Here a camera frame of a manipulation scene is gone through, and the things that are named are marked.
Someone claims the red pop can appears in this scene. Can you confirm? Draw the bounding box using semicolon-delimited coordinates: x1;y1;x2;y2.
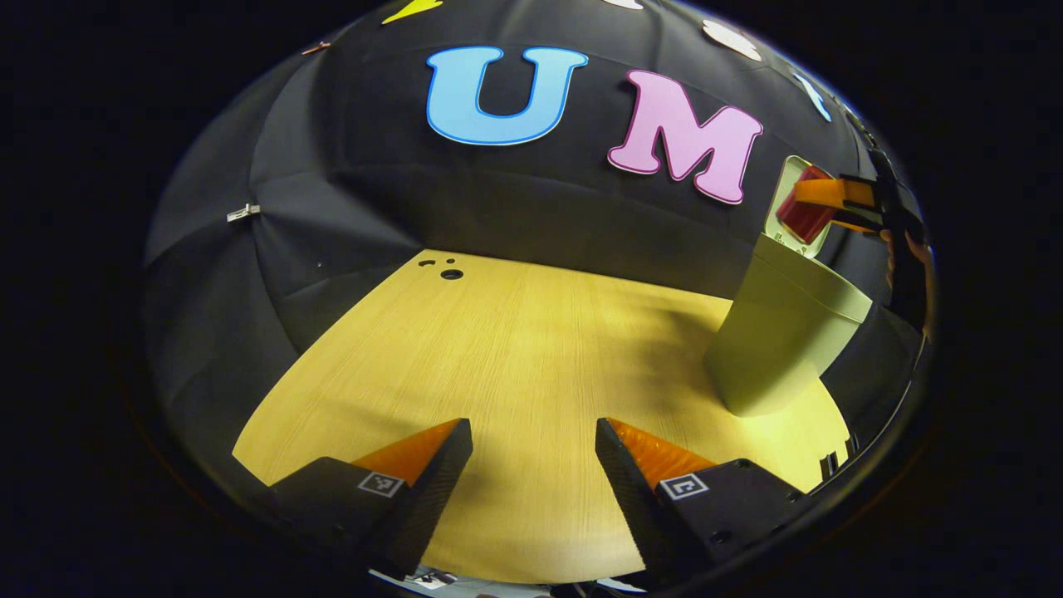
776;164;838;245

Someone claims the wooden desktop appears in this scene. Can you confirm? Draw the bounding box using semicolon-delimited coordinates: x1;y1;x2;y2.
233;249;853;586

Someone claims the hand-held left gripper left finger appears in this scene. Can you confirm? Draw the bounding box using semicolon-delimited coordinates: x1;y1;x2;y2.
256;418;474;581

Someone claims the light green desktop garbage bin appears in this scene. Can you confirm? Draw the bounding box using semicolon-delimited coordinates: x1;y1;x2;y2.
704;155;874;418

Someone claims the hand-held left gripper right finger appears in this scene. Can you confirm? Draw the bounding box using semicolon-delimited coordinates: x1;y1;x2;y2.
595;418;813;584

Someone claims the black backdrop cloth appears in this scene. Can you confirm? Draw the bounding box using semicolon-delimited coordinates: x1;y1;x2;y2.
141;0;931;491

